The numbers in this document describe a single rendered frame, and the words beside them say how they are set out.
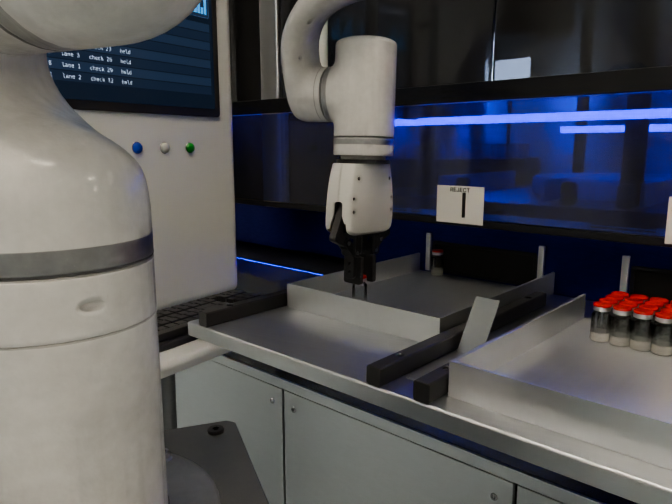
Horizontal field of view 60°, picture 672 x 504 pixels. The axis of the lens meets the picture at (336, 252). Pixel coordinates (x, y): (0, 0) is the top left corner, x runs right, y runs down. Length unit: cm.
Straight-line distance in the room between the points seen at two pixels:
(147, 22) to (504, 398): 40
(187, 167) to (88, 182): 84
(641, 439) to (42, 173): 44
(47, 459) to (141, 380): 6
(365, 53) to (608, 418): 52
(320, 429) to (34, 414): 97
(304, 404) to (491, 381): 80
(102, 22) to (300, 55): 52
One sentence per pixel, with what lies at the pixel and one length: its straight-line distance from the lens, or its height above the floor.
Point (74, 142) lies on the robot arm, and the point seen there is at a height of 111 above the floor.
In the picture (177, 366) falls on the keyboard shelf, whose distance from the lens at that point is 89.
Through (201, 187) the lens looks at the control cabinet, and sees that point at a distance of 119.
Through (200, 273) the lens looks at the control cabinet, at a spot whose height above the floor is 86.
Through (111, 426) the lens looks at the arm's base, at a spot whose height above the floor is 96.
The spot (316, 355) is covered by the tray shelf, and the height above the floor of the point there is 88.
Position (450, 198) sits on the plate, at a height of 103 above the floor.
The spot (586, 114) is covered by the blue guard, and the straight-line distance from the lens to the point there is 87.
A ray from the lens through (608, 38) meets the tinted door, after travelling 88.
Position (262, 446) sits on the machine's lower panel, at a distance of 146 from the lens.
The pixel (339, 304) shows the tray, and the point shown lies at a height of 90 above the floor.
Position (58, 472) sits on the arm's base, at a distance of 37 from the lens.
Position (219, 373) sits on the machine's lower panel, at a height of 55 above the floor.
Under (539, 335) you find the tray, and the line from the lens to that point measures 73.
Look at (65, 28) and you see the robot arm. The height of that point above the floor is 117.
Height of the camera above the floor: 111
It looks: 10 degrees down
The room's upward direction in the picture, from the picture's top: straight up
